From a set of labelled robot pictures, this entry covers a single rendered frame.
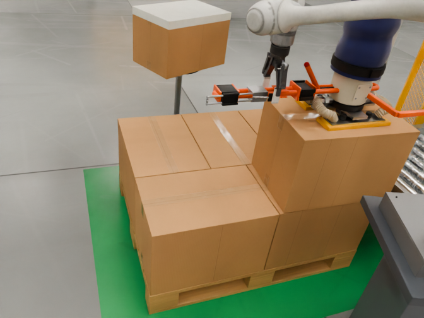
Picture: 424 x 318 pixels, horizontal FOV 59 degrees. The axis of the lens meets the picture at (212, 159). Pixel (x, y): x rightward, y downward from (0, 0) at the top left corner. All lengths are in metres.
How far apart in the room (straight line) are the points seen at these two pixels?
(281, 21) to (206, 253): 1.05
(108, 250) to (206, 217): 0.78
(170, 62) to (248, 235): 1.41
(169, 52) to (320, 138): 1.40
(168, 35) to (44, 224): 1.42
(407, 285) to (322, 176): 0.58
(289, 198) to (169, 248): 0.58
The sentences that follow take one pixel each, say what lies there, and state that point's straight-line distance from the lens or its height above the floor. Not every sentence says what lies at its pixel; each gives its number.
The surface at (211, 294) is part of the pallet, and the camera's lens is 2.08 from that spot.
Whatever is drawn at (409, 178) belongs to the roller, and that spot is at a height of 0.54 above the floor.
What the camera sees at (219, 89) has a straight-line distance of 1.49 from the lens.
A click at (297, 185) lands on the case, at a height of 0.71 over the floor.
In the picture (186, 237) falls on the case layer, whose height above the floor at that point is 0.50.
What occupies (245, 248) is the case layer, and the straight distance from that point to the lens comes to 1.86.
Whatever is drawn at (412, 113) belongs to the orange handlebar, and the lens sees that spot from 1.74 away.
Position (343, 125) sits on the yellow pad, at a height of 0.96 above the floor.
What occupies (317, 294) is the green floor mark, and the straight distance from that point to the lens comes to 2.26.
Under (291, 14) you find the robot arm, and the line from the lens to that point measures 1.29.
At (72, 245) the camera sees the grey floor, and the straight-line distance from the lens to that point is 2.34.
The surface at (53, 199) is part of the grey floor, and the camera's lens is 2.65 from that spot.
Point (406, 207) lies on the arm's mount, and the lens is 1.61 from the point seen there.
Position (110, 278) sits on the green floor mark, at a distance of 2.16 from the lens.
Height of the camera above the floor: 1.71
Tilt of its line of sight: 35 degrees down
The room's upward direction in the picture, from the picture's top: 8 degrees clockwise
